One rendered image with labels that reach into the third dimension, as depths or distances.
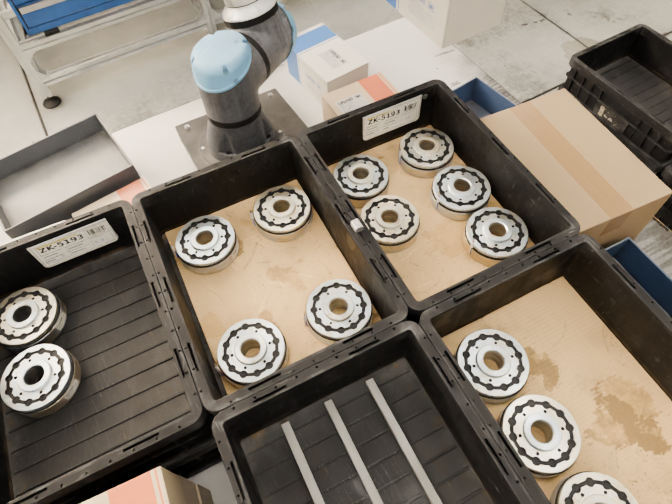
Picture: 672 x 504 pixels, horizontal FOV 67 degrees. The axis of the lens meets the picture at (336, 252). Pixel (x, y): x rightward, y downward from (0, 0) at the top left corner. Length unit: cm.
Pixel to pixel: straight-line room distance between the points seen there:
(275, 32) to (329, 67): 20
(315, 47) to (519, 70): 147
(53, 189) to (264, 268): 55
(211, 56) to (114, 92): 170
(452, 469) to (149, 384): 45
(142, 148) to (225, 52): 38
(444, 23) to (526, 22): 209
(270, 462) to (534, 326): 44
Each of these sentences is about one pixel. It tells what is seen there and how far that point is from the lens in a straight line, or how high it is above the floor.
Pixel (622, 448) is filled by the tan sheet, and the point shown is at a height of 83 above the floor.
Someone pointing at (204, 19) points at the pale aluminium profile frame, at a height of 14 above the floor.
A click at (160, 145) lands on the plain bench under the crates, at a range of 130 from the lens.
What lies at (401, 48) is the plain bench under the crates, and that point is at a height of 70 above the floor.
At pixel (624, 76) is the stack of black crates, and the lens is 189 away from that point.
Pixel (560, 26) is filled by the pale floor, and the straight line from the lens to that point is 296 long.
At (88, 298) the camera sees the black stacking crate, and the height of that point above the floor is 83.
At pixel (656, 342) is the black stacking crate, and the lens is 83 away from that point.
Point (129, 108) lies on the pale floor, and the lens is 259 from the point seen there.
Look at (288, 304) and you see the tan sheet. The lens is 83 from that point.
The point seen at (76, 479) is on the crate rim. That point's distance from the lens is 72.
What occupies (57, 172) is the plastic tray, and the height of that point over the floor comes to 75.
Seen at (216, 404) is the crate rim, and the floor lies 93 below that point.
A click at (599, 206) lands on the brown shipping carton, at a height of 86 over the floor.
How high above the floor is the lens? 156
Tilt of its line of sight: 58 degrees down
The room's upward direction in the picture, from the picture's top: 5 degrees counter-clockwise
